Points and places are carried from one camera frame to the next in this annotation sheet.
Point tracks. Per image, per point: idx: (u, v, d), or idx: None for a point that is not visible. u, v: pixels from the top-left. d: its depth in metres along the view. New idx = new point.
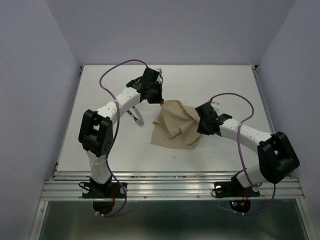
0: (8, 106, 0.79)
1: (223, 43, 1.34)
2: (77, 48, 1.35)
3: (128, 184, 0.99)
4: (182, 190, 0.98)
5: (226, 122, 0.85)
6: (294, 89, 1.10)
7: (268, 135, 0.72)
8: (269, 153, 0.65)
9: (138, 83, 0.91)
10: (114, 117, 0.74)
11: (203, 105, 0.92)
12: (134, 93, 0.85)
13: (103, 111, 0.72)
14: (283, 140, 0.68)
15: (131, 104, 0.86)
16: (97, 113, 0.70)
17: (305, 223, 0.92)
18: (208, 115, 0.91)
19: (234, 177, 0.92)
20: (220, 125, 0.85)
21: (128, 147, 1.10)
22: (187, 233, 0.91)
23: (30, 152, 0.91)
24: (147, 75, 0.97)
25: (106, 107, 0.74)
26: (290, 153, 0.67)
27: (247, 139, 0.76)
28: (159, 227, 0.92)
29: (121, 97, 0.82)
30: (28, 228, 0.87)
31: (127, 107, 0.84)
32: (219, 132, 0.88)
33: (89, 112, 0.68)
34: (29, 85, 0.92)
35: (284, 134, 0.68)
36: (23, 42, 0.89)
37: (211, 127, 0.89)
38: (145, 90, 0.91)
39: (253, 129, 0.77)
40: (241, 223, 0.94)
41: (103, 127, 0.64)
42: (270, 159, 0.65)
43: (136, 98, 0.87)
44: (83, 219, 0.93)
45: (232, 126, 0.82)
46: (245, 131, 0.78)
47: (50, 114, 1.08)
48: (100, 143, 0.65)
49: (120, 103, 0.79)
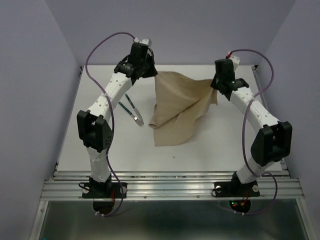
0: (8, 106, 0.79)
1: (223, 43, 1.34)
2: (77, 48, 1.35)
3: (128, 184, 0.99)
4: (182, 190, 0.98)
5: (240, 90, 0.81)
6: (294, 89, 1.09)
7: (274, 122, 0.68)
8: (267, 139, 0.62)
9: (126, 64, 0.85)
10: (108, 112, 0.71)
11: (224, 62, 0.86)
12: (123, 80, 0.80)
13: (95, 109, 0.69)
14: (288, 131, 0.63)
15: (122, 92, 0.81)
16: (90, 112, 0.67)
17: (305, 224, 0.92)
18: (226, 73, 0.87)
19: (235, 175, 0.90)
20: (233, 91, 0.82)
21: (128, 146, 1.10)
22: (187, 233, 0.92)
23: (30, 152, 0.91)
24: (134, 52, 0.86)
25: (98, 104, 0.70)
26: (285, 144, 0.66)
27: (253, 116, 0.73)
28: (159, 227, 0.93)
29: (111, 87, 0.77)
30: (28, 228, 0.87)
31: (119, 96, 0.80)
32: (229, 95, 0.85)
33: (82, 112, 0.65)
34: (29, 86, 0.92)
35: (290, 125, 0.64)
36: (23, 42, 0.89)
37: (222, 84, 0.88)
38: (135, 70, 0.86)
39: (264, 108, 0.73)
40: (241, 223, 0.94)
41: (99, 127, 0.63)
42: (264, 145, 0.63)
43: (127, 85, 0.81)
44: (83, 218, 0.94)
45: (245, 97, 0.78)
46: (255, 108, 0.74)
47: (50, 114, 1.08)
48: (99, 141, 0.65)
49: (110, 96, 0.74)
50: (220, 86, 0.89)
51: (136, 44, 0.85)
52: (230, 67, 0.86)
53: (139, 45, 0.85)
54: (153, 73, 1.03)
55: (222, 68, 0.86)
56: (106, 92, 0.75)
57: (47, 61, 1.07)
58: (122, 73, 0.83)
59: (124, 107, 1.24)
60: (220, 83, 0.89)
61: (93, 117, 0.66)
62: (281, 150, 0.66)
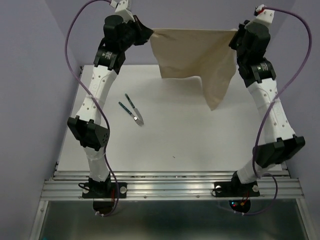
0: (7, 105, 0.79)
1: None
2: (77, 48, 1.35)
3: (128, 184, 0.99)
4: (181, 190, 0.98)
5: (265, 82, 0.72)
6: (295, 89, 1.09)
7: (289, 135, 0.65)
8: (276, 153, 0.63)
9: (106, 52, 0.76)
10: (97, 114, 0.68)
11: (258, 37, 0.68)
12: (106, 73, 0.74)
13: (83, 113, 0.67)
14: (298, 146, 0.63)
15: (109, 87, 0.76)
16: (79, 118, 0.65)
17: (305, 224, 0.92)
18: (255, 52, 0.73)
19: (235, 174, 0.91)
20: (256, 82, 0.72)
21: (127, 146, 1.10)
22: (187, 234, 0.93)
23: (30, 152, 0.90)
24: (109, 36, 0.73)
25: (85, 108, 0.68)
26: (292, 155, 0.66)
27: (268, 121, 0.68)
28: (159, 227, 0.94)
29: (96, 85, 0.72)
30: (28, 228, 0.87)
31: (106, 93, 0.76)
32: (249, 82, 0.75)
33: (71, 118, 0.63)
34: (29, 86, 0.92)
35: (304, 143, 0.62)
36: (22, 41, 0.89)
37: (244, 65, 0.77)
38: (118, 57, 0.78)
39: (284, 114, 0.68)
40: (241, 223, 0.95)
41: (92, 132, 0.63)
42: (271, 155, 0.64)
43: (112, 77, 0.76)
44: (84, 219, 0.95)
45: (266, 95, 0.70)
46: (275, 114, 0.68)
47: (50, 114, 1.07)
48: (96, 143, 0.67)
49: (96, 96, 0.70)
50: (241, 64, 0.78)
51: (107, 27, 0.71)
52: (263, 45, 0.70)
53: (111, 25, 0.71)
54: (141, 40, 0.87)
55: (254, 46, 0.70)
56: (91, 92, 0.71)
57: (46, 60, 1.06)
58: (103, 65, 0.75)
59: (124, 107, 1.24)
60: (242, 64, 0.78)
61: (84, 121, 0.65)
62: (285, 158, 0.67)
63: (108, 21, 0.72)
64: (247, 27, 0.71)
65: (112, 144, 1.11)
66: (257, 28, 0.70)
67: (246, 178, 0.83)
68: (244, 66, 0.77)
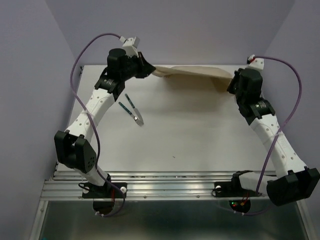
0: (8, 104, 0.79)
1: (223, 43, 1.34)
2: (77, 48, 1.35)
3: (128, 184, 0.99)
4: (181, 190, 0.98)
5: (265, 118, 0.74)
6: (295, 90, 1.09)
7: (301, 168, 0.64)
8: (291, 188, 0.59)
9: (108, 80, 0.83)
10: (89, 129, 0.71)
11: (251, 79, 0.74)
12: (104, 95, 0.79)
13: (75, 128, 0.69)
14: (313, 180, 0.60)
15: (104, 109, 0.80)
16: (69, 132, 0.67)
17: (305, 223, 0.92)
18: (252, 93, 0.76)
19: (236, 174, 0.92)
20: (256, 118, 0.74)
21: (128, 146, 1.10)
22: (187, 233, 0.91)
23: (30, 152, 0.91)
24: (111, 66, 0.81)
25: (78, 123, 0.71)
26: (308, 190, 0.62)
27: (276, 154, 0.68)
28: (159, 227, 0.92)
29: (93, 104, 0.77)
30: (28, 228, 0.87)
31: (101, 113, 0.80)
32: (250, 119, 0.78)
33: (60, 133, 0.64)
34: (29, 86, 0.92)
35: (319, 175, 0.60)
36: (23, 41, 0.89)
37: (244, 105, 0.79)
38: (118, 85, 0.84)
39: (290, 146, 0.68)
40: (241, 224, 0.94)
41: (78, 149, 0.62)
42: (285, 190, 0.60)
43: (110, 100, 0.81)
44: (82, 219, 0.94)
45: (269, 129, 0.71)
46: (281, 146, 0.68)
47: (50, 114, 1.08)
48: (81, 163, 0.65)
49: (92, 113, 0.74)
50: (240, 105, 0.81)
51: (111, 57, 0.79)
52: (257, 84, 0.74)
53: (114, 56, 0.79)
54: (141, 74, 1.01)
55: (249, 85, 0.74)
56: (87, 109, 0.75)
57: (47, 60, 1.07)
58: (103, 89, 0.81)
59: (124, 107, 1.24)
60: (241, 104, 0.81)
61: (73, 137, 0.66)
62: (301, 194, 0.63)
63: (113, 52, 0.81)
64: (241, 72, 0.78)
65: (112, 144, 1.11)
66: (249, 72, 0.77)
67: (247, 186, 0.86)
68: (243, 106, 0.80)
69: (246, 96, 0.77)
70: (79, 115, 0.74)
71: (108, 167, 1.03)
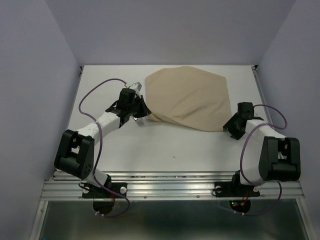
0: (8, 105, 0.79)
1: (223, 43, 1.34)
2: (77, 48, 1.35)
3: (128, 184, 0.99)
4: (182, 190, 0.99)
5: (255, 120, 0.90)
6: (294, 91, 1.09)
7: (282, 137, 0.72)
8: (271, 145, 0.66)
9: (116, 110, 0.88)
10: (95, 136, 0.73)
11: (244, 103, 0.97)
12: (114, 116, 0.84)
13: (83, 131, 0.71)
14: (293, 145, 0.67)
15: (111, 127, 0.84)
16: (77, 132, 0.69)
17: (305, 223, 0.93)
18: (245, 113, 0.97)
19: (237, 172, 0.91)
20: (248, 121, 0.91)
21: (127, 147, 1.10)
22: (187, 233, 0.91)
23: (30, 152, 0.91)
24: (123, 99, 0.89)
25: (87, 128, 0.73)
26: (294, 160, 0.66)
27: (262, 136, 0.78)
28: (159, 227, 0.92)
29: (103, 120, 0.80)
30: (28, 228, 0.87)
31: (108, 130, 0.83)
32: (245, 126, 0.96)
33: (68, 131, 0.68)
34: (29, 86, 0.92)
35: (297, 142, 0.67)
36: (23, 42, 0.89)
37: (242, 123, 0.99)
38: (124, 115, 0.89)
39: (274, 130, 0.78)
40: (242, 224, 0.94)
41: (84, 146, 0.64)
42: (268, 151, 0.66)
43: (116, 122, 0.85)
44: (83, 219, 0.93)
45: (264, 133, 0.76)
46: (265, 130, 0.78)
47: (51, 114, 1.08)
48: (80, 165, 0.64)
49: (102, 124, 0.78)
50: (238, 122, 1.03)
51: (124, 92, 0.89)
52: (248, 106, 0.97)
53: (127, 92, 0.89)
54: (143, 114, 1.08)
55: (242, 109, 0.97)
56: (98, 121, 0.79)
57: (47, 61, 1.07)
58: (113, 114, 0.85)
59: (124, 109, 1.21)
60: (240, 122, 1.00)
61: (78, 138, 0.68)
62: (289, 165, 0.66)
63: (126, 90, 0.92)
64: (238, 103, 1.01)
65: (111, 146, 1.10)
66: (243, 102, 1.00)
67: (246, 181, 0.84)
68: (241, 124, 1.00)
69: (242, 116, 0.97)
70: (90, 123, 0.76)
71: (108, 168, 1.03)
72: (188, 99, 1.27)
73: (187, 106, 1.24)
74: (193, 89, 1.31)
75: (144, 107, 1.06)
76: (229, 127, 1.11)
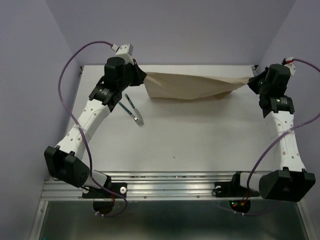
0: (7, 105, 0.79)
1: (223, 43, 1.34)
2: (77, 48, 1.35)
3: (128, 184, 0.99)
4: (182, 190, 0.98)
5: (280, 114, 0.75)
6: (295, 90, 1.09)
7: (299, 167, 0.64)
8: (282, 181, 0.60)
9: (103, 89, 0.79)
10: (80, 146, 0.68)
11: (280, 74, 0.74)
12: (98, 108, 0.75)
13: (66, 144, 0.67)
14: (306, 182, 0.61)
15: (99, 121, 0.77)
16: (59, 149, 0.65)
17: (305, 223, 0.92)
18: (276, 87, 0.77)
19: (237, 172, 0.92)
20: (272, 112, 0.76)
21: (128, 147, 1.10)
22: (187, 234, 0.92)
23: (30, 153, 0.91)
24: (109, 75, 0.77)
25: (69, 138, 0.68)
26: (297, 192, 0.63)
27: (278, 148, 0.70)
28: (159, 227, 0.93)
29: (86, 117, 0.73)
30: (27, 229, 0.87)
31: (96, 125, 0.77)
32: (267, 111, 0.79)
33: (49, 149, 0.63)
34: (28, 86, 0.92)
35: (313, 181, 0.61)
36: (22, 42, 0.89)
37: (263, 93, 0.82)
38: (114, 95, 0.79)
39: (295, 147, 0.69)
40: (242, 223, 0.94)
41: (69, 165, 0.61)
42: (274, 184, 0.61)
43: (103, 112, 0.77)
44: (83, 219, 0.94)
45: (283, 152, 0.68)
46: (284, 143, 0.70)
47: (50, 116, 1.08)
48: (73, 179, 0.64)
49: (84, 127, 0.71)
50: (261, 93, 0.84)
51: (107, 67, 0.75)
52: (284, 79, 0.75)
53: (110, 66, 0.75)
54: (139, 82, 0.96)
55: (274, 81, 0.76)
56: (79, 123, 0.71)
57: (46, 61, 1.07)
58: (98, 100, 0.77)
59: (124, 107, 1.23)
60: (263, 94, 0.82)
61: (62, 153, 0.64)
62: (291, 196, 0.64)
63: (115, 60, 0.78)
64: (271, 65, 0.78)
65: (112, 145, 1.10)
66: (280, 66, 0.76)
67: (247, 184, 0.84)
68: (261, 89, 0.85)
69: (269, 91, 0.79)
70: (71, 129, 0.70)
71: (108, 167, 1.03)
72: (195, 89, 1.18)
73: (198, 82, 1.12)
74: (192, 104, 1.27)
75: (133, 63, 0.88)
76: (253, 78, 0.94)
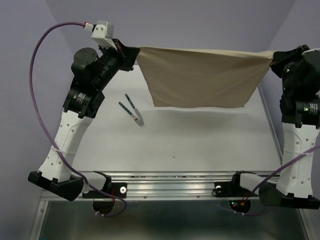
0: (8, 104, 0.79)
1: None
2: (78, 48, 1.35)
3: (128, 184, 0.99)
4: (182, 190, 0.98)
5: (304, 128, 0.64)
6: None
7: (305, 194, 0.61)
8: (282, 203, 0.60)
9: (78, 94, 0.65)
10: (63, 170, 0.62)
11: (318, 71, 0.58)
12: (75, 122, 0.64)
13: (47, 169, 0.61)
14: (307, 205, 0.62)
15: (82, 132, 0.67)
16: (41, 176, 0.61)
17: (305, 223, 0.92)
18: (307, 85, 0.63)
19: (237, 172, 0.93)
20: (295, 126, 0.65)
21: (128, 147, 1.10)
22: (187, 234, 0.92)
23: (30, 152, 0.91)
24: (80, 77, 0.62)
25: (49, 163, 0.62)
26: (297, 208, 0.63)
27: (289, 169, 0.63)
28: (159, 227, 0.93)
29: (64, 134, 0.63)
30: (27, 228, 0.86)
31: (79, 138, 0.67)
32: (291, 116, 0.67)
33: (31, 176, 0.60)
34: (29, 84, 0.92)
35: (315, 206, 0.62)
36: (23, 40, 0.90)
37: (288, 87, 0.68)
38: (93, 99, 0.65)
39: (308, 171, 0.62)
40: (242, 223, 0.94)
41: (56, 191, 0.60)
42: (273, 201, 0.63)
43: (84, 124, 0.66)
44: (84, 220, 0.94)
45: (293, 176, 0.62)
46: (296, 167, 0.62)
47: (51, 115, 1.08)
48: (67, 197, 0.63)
49: (62, 148, 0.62)
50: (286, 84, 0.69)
51: (76, 68, 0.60)
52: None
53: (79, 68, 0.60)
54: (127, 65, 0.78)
55: (306, 79, 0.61)
56: (57, 144, 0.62)
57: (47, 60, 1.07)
58: (74, 111, 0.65)
59: (124, 107, 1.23)
60: (289, 90, 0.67)
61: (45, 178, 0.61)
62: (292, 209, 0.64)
63: (88, 54, 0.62)
64: (306, 56, 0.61)
65: (113, 145, 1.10)
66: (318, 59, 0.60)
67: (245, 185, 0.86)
68: (284, 82, 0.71)
69: (297, 88, 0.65)
70: (50, 151, 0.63)
71: (110, 167, 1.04)
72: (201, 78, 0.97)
73: (201, 67, 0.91)
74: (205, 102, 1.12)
75: (113, 50, 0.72)
76: (282, 51, 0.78)
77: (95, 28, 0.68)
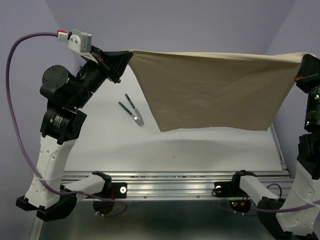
0: (9, 104, 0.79)
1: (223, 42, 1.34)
2: None
3: (128, 184, 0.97)
4: (182, 190, 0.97)
5: None
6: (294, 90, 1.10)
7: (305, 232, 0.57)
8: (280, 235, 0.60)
9: (54, 118, 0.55)
10: (50, 196, 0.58)
11: None
12: (55, 148, 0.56)
13: (33, 196, 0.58)
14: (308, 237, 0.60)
15: (65, 155, 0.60)
16: (29, 203, 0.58)
17: None
18: None
19: (237, 172, 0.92)
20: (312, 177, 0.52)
21: (128, 148, 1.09)
22: (187, 234, 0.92)
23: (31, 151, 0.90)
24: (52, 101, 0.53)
25: (34, 190, 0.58)
26: None
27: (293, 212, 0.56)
28: (159, 226, 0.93)
29: (44, 161, 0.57)
30: (27, 229, 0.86)
31: (64, 161, 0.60)
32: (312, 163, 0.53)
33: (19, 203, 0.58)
34: (30, 83, 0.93)
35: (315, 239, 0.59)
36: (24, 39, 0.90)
37: (311, 126, 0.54)
38: (72, 121, 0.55)
39: (314, 217, 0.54)
40: (242, 224, 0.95)
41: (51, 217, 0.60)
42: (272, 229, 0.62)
43: (65, 148, 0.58)
44: (84, 219, 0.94)
45: (296, 221, 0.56)
46: (301, 213, 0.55)
47: None
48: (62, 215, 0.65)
49: (45, 177, 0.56)
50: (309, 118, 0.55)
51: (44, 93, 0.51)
52: None
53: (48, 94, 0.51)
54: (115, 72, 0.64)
55: None
56: (39, 172, 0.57)
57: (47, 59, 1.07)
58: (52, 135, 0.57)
59: (124, 107, 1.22)
60: (313, 131, 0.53)
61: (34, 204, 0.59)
62: None
63: (56, 75, 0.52)
64: None
65: (114, 145, 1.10)
66: None
67: (247, 190, 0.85)
68: (309, 111, 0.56)
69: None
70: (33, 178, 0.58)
71: (114, 167, 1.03)
72: (209, 86, 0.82)
73: (209, 71, 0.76)
74: (214, 116, 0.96)
75: (93, 62, 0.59)
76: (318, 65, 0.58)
77: (70, 37, 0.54)
